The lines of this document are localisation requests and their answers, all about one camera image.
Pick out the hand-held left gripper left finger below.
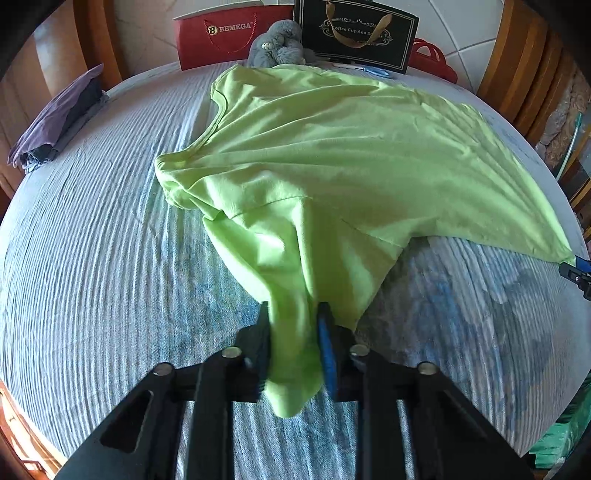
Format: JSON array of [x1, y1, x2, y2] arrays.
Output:
[[54, 302, 270, 480]]

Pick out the wooden headboard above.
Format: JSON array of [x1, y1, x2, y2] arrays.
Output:
[[475, 0, 578, 147]]

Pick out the red paper gift bag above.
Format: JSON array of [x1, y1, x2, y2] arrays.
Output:
[[172, 4, 296, 71]]

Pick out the black gift bag gold handles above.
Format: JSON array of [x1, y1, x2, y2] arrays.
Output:
[[293, 0, 420, 75]]

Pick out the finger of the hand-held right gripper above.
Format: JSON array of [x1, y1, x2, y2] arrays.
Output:
[[558, 257, 591, 301]]

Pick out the red plastic basket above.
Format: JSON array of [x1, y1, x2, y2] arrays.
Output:
[[408, 38, 458, 85]]

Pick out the folded dark grey cloth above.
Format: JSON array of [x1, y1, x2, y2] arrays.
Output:
[[20, 79, 110, 173]]

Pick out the folded purple cloth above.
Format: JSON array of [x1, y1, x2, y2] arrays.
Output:
[[6, 64, 105, 168]]

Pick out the lime green t-shirt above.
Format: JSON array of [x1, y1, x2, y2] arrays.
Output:
[[154, 64, 576, 419]]

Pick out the blue-white striped bed sheet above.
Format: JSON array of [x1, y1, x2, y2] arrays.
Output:
[[0, 60, 591, 480]]

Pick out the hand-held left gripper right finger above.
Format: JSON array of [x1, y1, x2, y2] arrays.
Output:
[[317, 315, 536, 480]]

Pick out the grey plush toy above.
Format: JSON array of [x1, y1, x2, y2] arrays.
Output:
[[248, 20, 319, 68]]

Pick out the green plastic bag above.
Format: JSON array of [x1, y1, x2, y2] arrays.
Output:
[[527, 401, 591, 464]]

